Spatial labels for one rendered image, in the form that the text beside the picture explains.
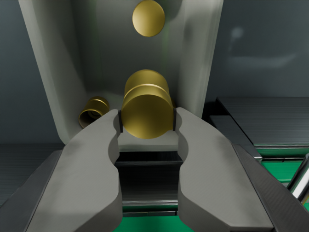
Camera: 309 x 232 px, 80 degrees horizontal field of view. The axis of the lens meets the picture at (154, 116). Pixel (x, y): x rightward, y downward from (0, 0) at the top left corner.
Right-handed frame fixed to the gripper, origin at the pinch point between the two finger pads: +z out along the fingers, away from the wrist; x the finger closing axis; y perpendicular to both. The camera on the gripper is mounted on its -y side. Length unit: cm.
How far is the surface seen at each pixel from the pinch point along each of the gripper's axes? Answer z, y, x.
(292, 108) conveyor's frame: 12.4, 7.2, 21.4
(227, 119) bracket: 9.3, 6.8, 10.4
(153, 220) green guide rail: 2.9, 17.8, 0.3
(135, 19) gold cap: 10.6, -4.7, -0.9
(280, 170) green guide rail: 2.3, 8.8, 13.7
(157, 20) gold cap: 10.6, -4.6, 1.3
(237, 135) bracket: 5.9, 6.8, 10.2
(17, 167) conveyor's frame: 10.7, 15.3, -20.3
